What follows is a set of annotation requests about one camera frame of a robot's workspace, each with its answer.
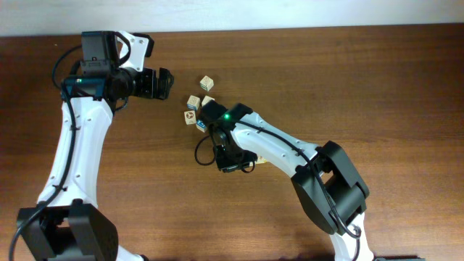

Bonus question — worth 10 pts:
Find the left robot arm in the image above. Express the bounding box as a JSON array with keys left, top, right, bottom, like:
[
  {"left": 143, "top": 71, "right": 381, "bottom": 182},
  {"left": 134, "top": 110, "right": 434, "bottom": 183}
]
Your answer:
[{"left": 14, "top": 30, "right": 174, "bottom": 260}]

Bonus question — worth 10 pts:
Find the soccer ball block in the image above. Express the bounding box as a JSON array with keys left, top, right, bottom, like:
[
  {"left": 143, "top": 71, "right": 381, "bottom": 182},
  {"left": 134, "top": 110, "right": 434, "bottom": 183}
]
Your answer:
[{"left": 184, "top": 110, "right": 196, "bottom": 125}]

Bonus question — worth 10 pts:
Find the yellow-edged picture block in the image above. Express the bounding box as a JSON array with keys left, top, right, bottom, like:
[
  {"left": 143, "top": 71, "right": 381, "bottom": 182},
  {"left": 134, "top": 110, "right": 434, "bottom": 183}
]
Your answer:
[{"left": 256, "top": 156, "right": 267, "bottom": 164}]

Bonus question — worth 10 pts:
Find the blue L block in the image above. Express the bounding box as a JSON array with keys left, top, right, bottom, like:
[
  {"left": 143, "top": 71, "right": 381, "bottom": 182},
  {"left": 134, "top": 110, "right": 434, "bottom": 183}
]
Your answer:
[{"left": 196, "top": 120, "right": 207, "bottom": 133}]

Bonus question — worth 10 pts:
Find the green-edged picture block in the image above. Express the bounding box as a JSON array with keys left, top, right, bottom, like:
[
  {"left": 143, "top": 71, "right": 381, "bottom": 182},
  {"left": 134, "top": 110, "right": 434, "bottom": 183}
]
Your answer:
[{"left": 199, "top": 75, "right": 214, "bottom": 91}]

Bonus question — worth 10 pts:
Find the green N block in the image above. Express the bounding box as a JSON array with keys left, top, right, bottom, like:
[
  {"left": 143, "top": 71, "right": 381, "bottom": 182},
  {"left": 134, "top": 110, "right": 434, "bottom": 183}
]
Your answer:
[{"left": 201, "top": 96, "right": 215, "bottom": 106}]

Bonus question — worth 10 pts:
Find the pretzel picture block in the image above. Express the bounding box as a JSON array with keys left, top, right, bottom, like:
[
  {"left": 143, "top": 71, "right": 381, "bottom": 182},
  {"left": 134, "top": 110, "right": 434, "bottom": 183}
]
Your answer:
[{"left": 187, "top": 95, "right": 201, "bottom": 111}]

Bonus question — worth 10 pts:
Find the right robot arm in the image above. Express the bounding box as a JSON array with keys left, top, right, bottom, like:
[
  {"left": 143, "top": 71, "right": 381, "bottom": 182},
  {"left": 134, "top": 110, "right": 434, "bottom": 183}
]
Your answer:
[{"left": 199, "top": 101, "right": 375, "bottom": 260}]

